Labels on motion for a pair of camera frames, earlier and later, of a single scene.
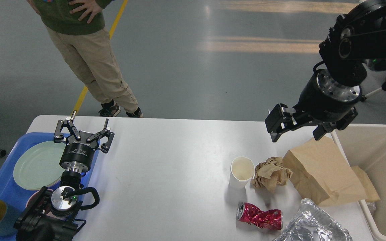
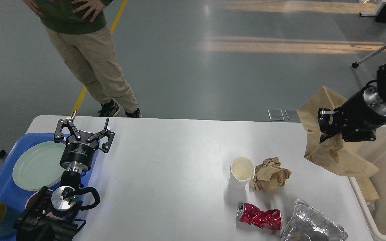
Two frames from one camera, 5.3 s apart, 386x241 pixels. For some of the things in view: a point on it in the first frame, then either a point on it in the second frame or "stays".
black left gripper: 78,156 stays
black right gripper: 326,100 → 367,109
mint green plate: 38,167 stays
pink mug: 47,201 stays
